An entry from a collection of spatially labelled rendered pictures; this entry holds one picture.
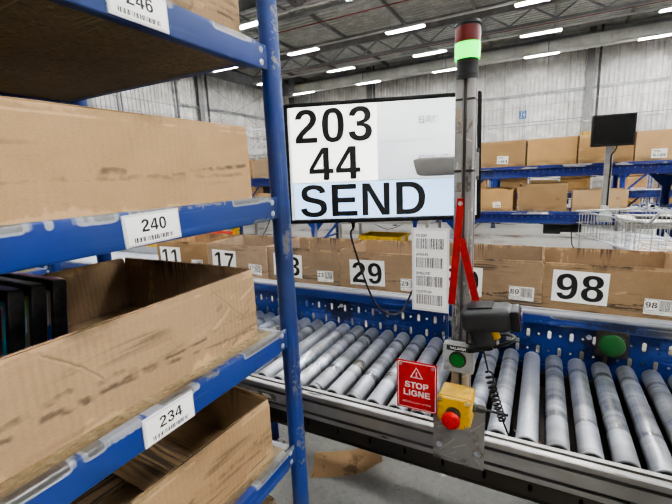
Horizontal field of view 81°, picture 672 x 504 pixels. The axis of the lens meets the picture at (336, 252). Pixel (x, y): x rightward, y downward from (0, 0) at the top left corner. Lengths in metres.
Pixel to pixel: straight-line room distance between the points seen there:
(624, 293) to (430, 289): 0.77
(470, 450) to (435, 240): 0.51
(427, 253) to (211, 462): 0.60
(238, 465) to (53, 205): 0.42
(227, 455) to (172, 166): 0.38
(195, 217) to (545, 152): 5.71
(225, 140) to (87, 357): 0.29
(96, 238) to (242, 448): 0.37
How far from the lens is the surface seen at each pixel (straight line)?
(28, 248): 0.37
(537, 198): 5.76
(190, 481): 0.58
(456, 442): 1.09
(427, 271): 0.93
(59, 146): 0.42
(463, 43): 0.92
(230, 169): 0.54
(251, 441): 0.65
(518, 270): 1.52
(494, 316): 0.87
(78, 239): 0.38
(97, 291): 0.79
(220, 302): 0.55
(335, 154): 1.01
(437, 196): 1.00
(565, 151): 6.01
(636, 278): 1.54
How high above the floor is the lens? 1.37
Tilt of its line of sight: 11 degrees down
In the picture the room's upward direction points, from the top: 3 degrees counter-clockwise
